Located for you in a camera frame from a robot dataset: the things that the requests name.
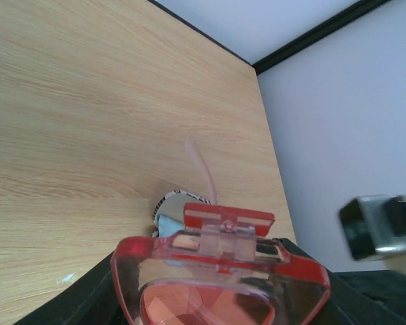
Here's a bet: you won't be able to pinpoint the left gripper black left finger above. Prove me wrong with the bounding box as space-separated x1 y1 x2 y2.
16 260 128 325

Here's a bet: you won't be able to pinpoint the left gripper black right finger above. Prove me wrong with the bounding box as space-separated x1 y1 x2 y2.
274 238 406 324

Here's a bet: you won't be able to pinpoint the light blue cleaning cloth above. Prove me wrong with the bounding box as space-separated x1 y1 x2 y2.
157 215 184 238

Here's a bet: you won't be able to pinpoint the flag pattern glasses case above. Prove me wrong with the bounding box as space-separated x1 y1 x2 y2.
152 190 211 238

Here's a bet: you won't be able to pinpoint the pink translucent sunglasses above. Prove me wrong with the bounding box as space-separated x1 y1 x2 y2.
110 138 332 325

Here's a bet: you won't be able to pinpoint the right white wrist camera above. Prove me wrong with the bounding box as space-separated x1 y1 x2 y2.
338 195 406 261

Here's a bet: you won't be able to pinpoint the black frame post right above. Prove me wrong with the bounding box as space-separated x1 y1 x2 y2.
252 0 389 75

